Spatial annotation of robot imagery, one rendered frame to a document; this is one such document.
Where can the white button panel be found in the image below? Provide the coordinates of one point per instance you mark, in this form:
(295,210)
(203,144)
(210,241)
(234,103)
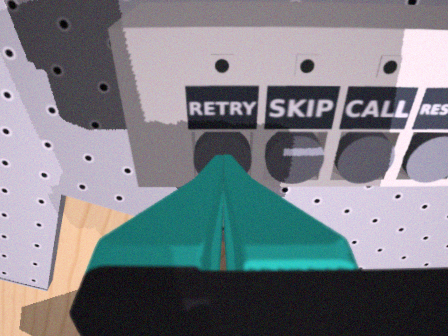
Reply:
(200,79)

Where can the grey flat base plate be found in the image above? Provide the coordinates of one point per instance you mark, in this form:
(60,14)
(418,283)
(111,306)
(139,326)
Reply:
(63,132)

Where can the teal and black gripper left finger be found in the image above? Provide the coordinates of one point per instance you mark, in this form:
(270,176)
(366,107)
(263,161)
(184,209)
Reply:
(178,230)

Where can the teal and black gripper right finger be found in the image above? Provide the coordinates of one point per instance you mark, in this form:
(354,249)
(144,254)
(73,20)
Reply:
(263,231)

